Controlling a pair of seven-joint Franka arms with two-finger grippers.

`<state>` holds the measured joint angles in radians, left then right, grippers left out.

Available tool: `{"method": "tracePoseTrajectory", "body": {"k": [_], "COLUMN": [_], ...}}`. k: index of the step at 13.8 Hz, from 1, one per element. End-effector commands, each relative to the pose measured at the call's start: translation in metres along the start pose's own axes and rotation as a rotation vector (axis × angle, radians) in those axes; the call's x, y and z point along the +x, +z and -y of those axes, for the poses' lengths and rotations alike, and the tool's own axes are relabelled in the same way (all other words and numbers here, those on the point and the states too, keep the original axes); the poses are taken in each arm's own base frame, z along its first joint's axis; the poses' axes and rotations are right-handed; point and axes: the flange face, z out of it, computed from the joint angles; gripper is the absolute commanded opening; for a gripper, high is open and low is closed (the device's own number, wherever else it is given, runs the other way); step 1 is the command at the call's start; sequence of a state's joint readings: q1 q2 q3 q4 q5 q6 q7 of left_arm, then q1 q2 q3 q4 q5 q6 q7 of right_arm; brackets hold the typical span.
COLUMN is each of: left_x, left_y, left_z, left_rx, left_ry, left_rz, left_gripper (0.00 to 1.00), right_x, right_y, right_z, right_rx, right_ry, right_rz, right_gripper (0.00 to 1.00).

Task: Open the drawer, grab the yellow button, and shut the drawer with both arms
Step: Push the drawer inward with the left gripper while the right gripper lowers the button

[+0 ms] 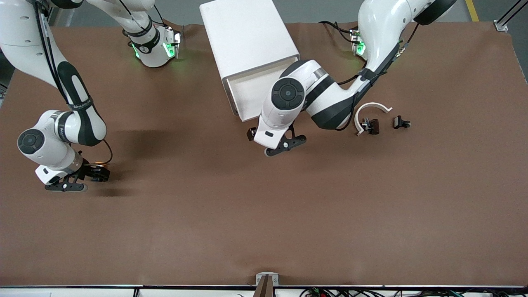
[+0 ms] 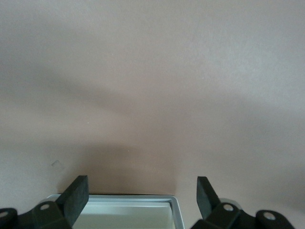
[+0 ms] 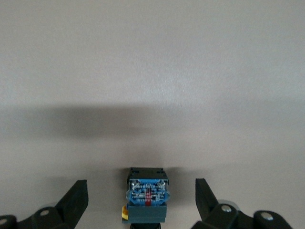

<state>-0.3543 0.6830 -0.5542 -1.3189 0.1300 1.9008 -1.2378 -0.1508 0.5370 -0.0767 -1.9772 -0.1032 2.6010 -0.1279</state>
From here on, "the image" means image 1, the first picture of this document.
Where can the brown table mat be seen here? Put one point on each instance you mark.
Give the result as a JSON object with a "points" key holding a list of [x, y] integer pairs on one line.
{"points": [[206, 206]]}

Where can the aluminium frame profile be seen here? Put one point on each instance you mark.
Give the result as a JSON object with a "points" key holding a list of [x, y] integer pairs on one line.
{"points": [[501, 25]]}

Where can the dark brown small component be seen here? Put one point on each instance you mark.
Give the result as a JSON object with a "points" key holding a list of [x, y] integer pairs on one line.
{"points": [[373, 126]]}

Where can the small black component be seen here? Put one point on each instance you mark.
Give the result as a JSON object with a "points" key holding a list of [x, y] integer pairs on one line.
{"points": [[398, 122]]}

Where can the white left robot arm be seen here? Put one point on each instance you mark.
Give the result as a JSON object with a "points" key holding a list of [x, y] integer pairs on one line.
{"points": [[313, 82]]}

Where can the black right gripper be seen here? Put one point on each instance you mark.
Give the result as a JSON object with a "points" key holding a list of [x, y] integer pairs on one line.
{"points": [[91, 171]]}

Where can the silver arm base connector block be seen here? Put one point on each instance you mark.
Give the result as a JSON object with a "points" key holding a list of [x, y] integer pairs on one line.
{"points": [[172, 41], [358, 45]]}

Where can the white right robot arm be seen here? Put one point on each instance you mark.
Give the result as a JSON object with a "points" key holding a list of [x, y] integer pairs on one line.
{"points": [[20, 41]]}

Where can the grey metal bracket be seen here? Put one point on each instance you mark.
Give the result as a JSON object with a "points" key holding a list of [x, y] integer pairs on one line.
{"points": [[258, 279]]}

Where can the white table edge rail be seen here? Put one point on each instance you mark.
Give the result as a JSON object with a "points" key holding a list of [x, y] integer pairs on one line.
{"points": [[82, 292]]}

